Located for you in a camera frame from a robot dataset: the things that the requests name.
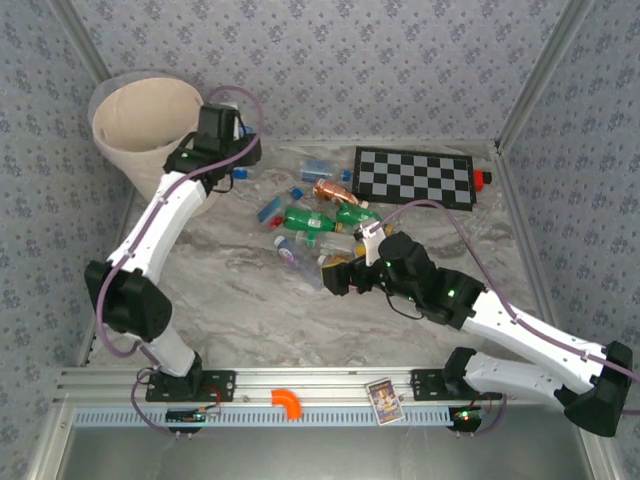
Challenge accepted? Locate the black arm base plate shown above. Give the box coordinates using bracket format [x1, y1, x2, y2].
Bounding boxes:
[410, 368, 504, 401]
[144, 368, 237, 404]

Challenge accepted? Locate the printed picture card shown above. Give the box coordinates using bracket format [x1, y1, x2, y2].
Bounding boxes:
[365, 379, 405, 426]

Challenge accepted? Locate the beige waste bin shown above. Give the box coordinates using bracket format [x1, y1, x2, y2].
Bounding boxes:
[87, 68, 221, 217]

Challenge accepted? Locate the brown plastic bottle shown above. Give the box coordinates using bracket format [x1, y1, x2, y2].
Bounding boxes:
[313, 178, 370, 208]

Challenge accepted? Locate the clear bottle purple label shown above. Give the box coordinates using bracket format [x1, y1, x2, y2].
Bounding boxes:
[273, 235, 326, 291]

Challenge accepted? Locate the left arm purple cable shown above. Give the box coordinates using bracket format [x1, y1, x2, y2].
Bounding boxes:
[97, 86, 265, 437]

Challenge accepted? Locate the aluminium frame post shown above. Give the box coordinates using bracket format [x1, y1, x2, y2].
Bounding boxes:
[49, 0, 112, 84]
[492, 0, 599, 154]

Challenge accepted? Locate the right arm white camera box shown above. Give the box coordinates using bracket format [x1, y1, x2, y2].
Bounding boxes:
[352, 221, 396, 266]

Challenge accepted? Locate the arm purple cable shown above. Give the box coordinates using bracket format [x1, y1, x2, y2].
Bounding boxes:
[97, 86, 265, 437]
[372, 199, 640, 436]

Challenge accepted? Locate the clear bottle orange label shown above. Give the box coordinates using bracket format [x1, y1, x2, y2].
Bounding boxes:
[317, 252, 357, 271]

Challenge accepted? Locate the black grey checkerboard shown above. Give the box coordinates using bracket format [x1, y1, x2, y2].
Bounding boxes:
[351, 145, 475, 213]

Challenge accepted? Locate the aluminium back rail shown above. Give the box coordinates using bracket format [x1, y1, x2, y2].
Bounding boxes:
[259, 138, 501, 150]

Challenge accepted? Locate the green plastic bottle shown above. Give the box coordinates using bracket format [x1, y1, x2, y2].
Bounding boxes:
[335, 200, 384, 227]

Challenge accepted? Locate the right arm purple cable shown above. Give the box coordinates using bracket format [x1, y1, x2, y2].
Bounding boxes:
[372, 199, 640, 436]

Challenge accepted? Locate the green bottle white label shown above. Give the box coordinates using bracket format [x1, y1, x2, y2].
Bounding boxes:
[283, 204, 345, 235]

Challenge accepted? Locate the small circuit board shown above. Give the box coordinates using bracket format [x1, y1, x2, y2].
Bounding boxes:
[166, 407, 222, 435]
[447, 405, 490, 435]

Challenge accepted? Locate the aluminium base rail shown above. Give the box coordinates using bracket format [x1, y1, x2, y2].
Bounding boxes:
[55, 367, 576, 407]

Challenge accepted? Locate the blue-grey slotted cable duct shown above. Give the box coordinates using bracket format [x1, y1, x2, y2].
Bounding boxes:
[73, 405, 454, 430]

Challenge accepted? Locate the steel lower shelf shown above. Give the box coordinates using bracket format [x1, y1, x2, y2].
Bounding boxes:
[29, 407, 616, 480]

